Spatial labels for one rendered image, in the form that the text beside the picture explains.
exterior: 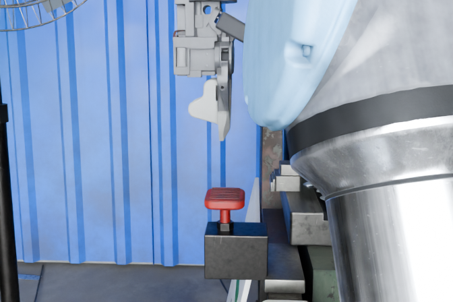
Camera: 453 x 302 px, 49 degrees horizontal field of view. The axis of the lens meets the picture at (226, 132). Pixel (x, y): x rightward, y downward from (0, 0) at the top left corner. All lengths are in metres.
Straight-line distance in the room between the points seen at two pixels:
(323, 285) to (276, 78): 0.61
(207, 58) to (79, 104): 1.55
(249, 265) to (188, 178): 1.43
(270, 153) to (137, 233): 1.19
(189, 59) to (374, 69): 0.50
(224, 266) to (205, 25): 0.35
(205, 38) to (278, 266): 0.37
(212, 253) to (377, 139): 0.57
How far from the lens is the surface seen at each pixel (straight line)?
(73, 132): 2.22
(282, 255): 0.85
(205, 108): 0.72
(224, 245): 0.76
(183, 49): 0.70
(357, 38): 0.22
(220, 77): 0.68
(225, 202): 0.73
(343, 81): 0.22
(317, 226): 0.87
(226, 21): 0.70
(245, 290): 1.09
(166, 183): 2.16
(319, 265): 0.81
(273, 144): 1.21
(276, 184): 0.97
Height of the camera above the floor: 0.98
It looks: 10 degrees down
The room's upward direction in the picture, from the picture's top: straight up
